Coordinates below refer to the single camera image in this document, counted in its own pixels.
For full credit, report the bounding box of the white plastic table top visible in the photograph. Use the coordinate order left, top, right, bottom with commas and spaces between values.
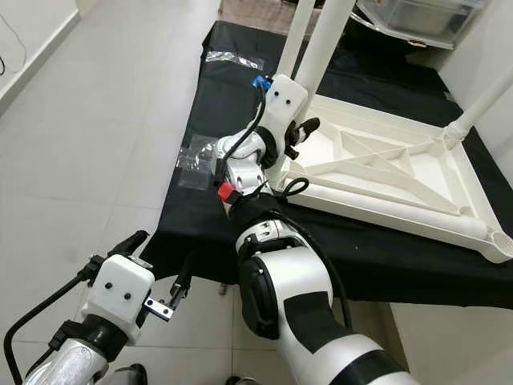
256, 76, 513, 264

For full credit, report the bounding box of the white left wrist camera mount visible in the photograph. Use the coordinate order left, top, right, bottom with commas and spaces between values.
82, 254, 157, 342

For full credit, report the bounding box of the cross-shaped clear tape piece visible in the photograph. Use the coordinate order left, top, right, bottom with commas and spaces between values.
175, 135, 221, 191

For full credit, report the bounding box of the black hanging wall cable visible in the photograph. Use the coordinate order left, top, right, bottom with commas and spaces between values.
0, 12, 26, 77

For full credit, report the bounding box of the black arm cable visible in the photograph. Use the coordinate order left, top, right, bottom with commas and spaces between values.
2, 257, 101, 385
216, 78, 353, 330

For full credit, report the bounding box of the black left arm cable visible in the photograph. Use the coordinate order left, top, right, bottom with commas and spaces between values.
2, 257, 101, 385

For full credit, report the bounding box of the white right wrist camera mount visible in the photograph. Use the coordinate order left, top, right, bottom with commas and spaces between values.
252, 74, 309, 157

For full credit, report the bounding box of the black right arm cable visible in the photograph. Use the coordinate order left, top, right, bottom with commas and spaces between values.
216, 78, 353, 330

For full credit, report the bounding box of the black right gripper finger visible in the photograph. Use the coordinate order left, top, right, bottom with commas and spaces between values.
291, 116, 321, 161

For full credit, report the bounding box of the dark left robot foot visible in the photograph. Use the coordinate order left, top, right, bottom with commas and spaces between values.
111, 363, 149, 385

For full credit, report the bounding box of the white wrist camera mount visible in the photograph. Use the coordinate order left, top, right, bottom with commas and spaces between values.
252, 74, 309, 157
82, 254, 157, 342

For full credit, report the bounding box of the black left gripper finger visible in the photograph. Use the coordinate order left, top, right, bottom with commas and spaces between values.
172, 253, 197, 310
108, 230, 151, 259

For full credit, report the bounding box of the clear tape strip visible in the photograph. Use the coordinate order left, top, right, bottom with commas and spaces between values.
206, 51, 264, 69

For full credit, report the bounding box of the black tablecloth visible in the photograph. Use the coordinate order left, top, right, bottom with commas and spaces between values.
152, 20, 513, 310

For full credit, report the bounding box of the beige patterned bench cloth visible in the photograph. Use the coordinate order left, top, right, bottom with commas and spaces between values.
220, 0, 297, 25

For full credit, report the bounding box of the clear plastic storage box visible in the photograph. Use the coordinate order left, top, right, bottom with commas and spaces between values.
357, 0, 486, 49

